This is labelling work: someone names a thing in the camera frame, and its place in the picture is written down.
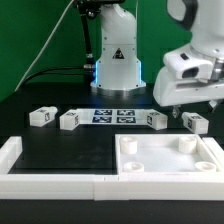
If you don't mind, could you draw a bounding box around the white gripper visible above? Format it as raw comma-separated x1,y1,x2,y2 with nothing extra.
153,68,224,118

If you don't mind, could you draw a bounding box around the white square tabletop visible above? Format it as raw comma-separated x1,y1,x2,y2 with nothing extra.
115,134,224,174

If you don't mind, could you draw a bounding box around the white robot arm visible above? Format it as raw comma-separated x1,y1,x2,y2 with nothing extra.
74,0,224,115

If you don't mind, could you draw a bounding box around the AprilTag marker sheet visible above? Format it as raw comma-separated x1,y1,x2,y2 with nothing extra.
66,108,157,125

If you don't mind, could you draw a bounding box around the white U-shaped fence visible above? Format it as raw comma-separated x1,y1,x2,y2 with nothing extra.
0,137,224,200

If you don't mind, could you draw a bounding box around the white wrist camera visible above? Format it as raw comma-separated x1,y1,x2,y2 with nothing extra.
163,44,214,82

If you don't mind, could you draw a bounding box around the black cable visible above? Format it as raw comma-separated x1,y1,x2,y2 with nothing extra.
20,13,98,88

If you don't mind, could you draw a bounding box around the white cable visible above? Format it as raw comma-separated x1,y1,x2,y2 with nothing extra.
14,0,75,93

